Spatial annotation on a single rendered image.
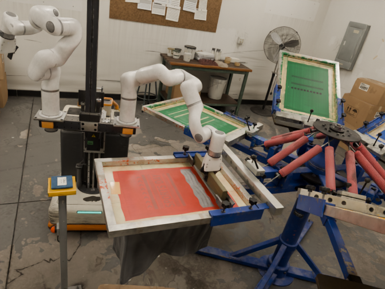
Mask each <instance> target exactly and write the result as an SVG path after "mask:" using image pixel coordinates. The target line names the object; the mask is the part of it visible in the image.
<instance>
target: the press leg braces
mask: <svg viewBox="0 0 385 289"><path fill-rule="evenodd" d="M278 242H279V237H275V238H272V239H270V240H266V241H263V242H261V243H258V244H255V245H252V246H249V247H246V248H244V249H240V250H238V251H235V252H232V251H229V257H230V258H233V259H237V260H242V257H243V256H245V255H248V254H250V253H253V252H256V251H259V250H262V249H265V248H268V247H271V246H274V245H277V244H278ZM286 248H287V246H285V245H283V244H282V245H281V247H280V249H279V251H278V252H277V254H276V257H275V258H274V260H273V262H272V263H271V265H270V267H269V269H268V270H267V272H266V274H265V276H264V277H263V279H262V280H261V283H260V284H259V286H258V285H257V286H256V288H255V289H264V288H265V286H266V285H267V283H268V281H269V279H270V278H271V276H272V275H273V272H274V271H275V269H276V267H277V266H278V264H279V262H280V260H281V258H282V256H283V254H284V253H285V251H286ZM296 249H297V251H298V252H299V254H300V255H301V256H302V257H303V259H304V260H305V261H306V263H307V264H308V265H309V266H310V268H311V269H312V274H313V278H316V276H317V274H322V273H321V271H320V270H319V269H318V267H317V266H316V265H315V263H314V262H313V261H312V259H311V258H310V257H309V255H308V254H307V253H306V251H305V250H304V249H303V247H302V246H301V245H300V243H299V242H298V246H297V248H296ZM324 275H325V274H324Z"/></svg>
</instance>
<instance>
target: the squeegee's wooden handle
mask: <svg viewBox="0 0 385 289"><path fill-rule="evenodd" d="M202 162H203V158H202V156H201V155H200V154H196V155H195V158H194V165H195V166H196V167H197V168H198V170H199V171H200V169H201V167H202ZM200 173H201V174H202V175H203V177H204V173H202V172H200ZM207 183H208V184H209V186H210V187H211V189H212V190H213V192H214V193H215V195H216V194H217V195H219V197H220V199H221V200H222V201H225V200H226V196H227V190H226V188H225V187H224V186H223V185H222V183H221V182H220V180H219V179H218V178H217V176H216V175H215V174H214V172H213V171H209V173H208V179H207Z"/></svg>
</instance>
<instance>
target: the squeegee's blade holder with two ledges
mask: <svg viewBox="0 0 385 289"><path fill-rule="evenodd" d="M193 167H194V169H195V170H196V172H197V173H198V175H199V176H200V177H201V179H202V181H203V182H204V183H205V185H206V186H207V188H208V189H209V191H210V193H211V194H212V195H213V197H214V198H215V200H216V199H217V196H216V195H215V193H214V192H213V190H212V189H211V187H210V186H209V184H208V183H207V182H205V180H204V179H203V175H202V174H201V173H200V171H199V170H198V168H197V167H196V166H195V165H194V166H193Z"/></svg>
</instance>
